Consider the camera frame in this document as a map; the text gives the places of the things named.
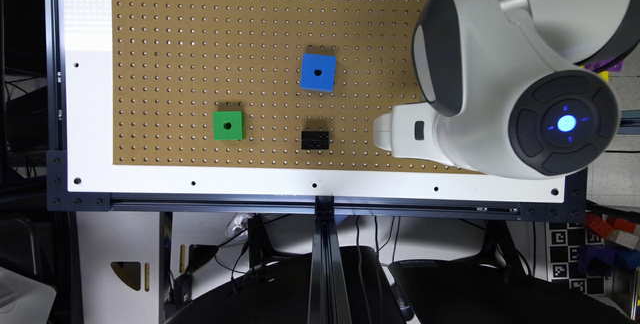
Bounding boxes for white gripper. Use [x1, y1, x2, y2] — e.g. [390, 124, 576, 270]
[373, 102, 463, 167]

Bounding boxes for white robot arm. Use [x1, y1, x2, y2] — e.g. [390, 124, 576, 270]
[373, 0, 639, 179]

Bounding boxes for black studded block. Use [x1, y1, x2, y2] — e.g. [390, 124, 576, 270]
[301, 131, 330, 150]

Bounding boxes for blue cube block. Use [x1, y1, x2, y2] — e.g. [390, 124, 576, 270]
[300, 53, 336, 92]

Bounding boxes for green cube block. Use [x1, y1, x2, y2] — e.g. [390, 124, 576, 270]
[212, 111, 244, 141]

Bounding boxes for purple block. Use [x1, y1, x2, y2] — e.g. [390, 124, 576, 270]
[584, 58, 624, 73]

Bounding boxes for yellow block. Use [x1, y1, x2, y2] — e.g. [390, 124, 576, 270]
[599, 71, 609, 82]

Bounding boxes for red orange block pile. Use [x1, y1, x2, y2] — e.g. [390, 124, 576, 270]
[584, 213, 639, 250]

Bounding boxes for brown pegboard panel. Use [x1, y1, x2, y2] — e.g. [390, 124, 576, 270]
[110, 0, 509, 175]

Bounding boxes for black chair right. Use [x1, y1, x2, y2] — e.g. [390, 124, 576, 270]
[389, 260, 632, 324]

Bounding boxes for fiducial marker sheet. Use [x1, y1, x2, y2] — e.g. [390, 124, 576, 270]
[545, 223, 606, 296]

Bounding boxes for dark blue purple blocks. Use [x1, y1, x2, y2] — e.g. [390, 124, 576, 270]
[578, 246, 639, 277]

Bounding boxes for white cabinet panel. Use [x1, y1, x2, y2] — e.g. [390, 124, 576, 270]
[76, 212, 164, 324]

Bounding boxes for black aluminium frame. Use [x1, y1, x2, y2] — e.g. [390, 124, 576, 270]
[43, 0, 640, 324]

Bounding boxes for white table frame board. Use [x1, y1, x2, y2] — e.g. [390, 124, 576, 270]
[52, 0, 567, 210]

